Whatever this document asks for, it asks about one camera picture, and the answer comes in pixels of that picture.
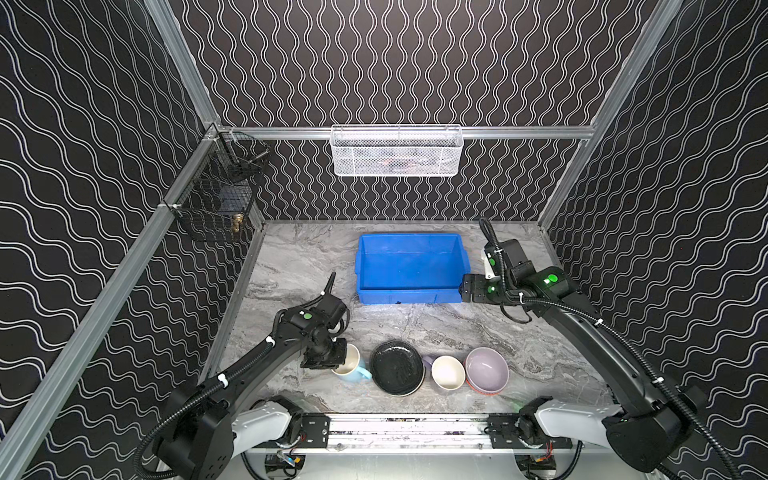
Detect light blue mug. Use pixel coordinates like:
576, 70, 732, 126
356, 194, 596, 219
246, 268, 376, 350
332, 344, 372, 383

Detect black glossy plate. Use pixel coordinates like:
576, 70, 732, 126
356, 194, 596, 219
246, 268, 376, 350
369, 339, 425, 397

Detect purple cream mug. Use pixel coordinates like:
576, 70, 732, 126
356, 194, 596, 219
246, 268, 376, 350
422, 355, 466, 391

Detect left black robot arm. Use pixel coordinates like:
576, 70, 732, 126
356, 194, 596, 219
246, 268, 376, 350
132, 277, 349, 479

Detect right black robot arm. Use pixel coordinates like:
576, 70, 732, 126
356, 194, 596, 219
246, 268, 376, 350
459, 218, 741, 479

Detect blue plastic bin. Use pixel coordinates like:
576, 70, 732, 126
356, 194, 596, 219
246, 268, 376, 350
355, 233, 471, 305

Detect lavender bowl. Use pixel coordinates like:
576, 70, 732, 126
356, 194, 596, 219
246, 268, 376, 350
464, 347, 510, 396

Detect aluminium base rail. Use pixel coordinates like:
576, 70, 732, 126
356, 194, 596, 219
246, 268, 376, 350
161, 411, 649, 455

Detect black wire basket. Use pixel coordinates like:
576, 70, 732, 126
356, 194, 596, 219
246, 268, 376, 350
161, 124, 272, 244

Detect white wire mesh basket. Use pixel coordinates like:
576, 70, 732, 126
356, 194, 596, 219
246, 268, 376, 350
329, 124, 464, 177

